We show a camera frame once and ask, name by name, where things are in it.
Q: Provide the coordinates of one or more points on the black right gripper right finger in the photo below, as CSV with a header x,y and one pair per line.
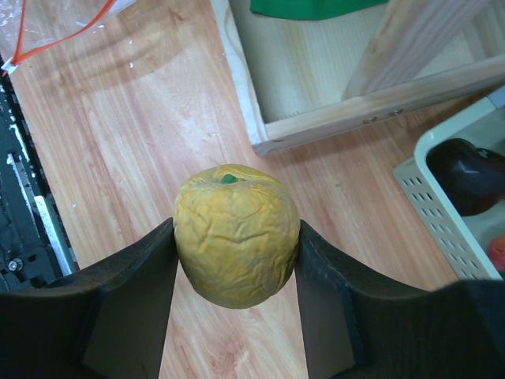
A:
x,y
358,323

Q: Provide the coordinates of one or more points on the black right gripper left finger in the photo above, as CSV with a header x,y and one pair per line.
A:
x,y
108,320

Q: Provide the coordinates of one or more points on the yellow fake lemon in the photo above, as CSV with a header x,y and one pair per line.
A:
x,y
237,233

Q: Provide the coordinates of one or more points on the orange fake peach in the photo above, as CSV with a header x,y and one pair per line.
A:
x,y
496,251

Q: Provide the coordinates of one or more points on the dark purple fake eggplant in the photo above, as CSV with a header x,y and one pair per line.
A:
x,y
471,177

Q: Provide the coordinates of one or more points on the clear zip top bag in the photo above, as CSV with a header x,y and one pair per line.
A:
x,y
31,27

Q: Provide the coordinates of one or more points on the light green plastic basket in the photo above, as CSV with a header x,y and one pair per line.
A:
x,y
463,239

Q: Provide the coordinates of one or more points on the wooden clothes rack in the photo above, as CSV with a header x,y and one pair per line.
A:
x,y
302,81

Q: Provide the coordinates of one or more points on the green sleeveless shirt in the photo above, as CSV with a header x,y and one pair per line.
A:
x,y
310,10

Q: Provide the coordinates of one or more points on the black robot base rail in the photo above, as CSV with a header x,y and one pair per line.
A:
x,y
35,249

